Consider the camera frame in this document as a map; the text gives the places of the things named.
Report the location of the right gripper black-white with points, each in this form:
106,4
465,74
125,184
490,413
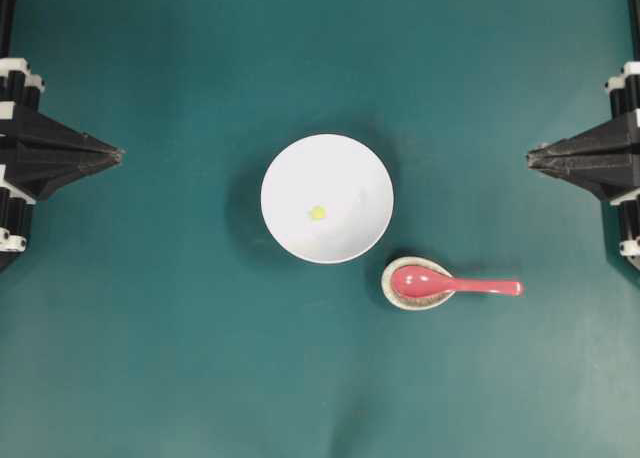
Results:
613,177

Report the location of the left gripper black-white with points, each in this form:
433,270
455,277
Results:
24,183

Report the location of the pink plastic soup spoon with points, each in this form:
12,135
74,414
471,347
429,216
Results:
417,281

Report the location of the yellow hexagonal prism block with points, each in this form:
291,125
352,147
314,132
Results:
317,213

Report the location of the speckled teardrop spoon rest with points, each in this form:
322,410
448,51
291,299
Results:
407,303

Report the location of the white round bowl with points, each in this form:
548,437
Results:
345,177

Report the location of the black left frame rail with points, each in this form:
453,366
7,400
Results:
7,10

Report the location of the black frame rail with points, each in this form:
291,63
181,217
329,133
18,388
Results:
7,10
634,16

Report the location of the black right frame rail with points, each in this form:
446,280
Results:
634,16

